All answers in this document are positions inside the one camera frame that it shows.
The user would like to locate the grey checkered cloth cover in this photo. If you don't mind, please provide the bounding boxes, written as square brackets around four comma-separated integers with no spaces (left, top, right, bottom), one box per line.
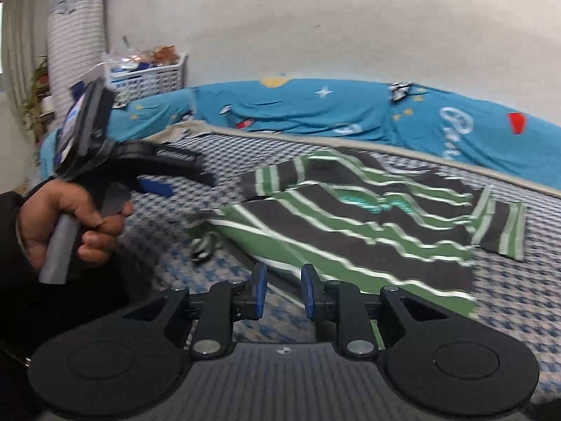
[46,0,108,97]

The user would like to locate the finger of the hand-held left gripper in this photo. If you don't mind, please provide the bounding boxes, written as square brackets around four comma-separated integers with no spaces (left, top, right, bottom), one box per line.
[151,146,217,188]
[136,178,174,199]

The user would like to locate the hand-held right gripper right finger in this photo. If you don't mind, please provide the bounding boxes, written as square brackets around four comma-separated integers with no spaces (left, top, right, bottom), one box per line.
[300,263,448,359]

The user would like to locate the pale window curtain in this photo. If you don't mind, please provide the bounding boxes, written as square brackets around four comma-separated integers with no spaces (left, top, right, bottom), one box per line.
[0,0,49,97]

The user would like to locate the pile of assorted packets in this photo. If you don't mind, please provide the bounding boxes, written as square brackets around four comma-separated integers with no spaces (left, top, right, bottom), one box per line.
[104,36,181,72]

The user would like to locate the blue printed bedsheet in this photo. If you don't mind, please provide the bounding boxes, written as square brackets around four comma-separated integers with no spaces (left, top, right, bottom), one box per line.
[37,78,561,198]

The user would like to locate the green potted plant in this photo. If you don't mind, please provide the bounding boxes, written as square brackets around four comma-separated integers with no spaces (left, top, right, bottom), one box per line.
[22,56,52,141]

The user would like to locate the white perforated plastic basket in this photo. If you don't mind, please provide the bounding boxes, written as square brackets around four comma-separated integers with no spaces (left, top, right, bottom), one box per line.
[103,53,189,97]

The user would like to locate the person's left hand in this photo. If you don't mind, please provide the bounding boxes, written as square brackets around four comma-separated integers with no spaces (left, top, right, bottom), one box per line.
[18,178,135,269]

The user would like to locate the blue beige houndstooth mat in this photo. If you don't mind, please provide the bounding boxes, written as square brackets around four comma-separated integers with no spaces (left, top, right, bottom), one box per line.
[44,125,561,404]

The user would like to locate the green grey striped shirt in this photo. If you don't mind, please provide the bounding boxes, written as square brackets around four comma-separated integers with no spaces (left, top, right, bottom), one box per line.
[188,149,527,316]

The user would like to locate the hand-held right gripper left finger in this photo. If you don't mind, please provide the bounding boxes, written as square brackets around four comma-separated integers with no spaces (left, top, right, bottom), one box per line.
[124,263,269,358]

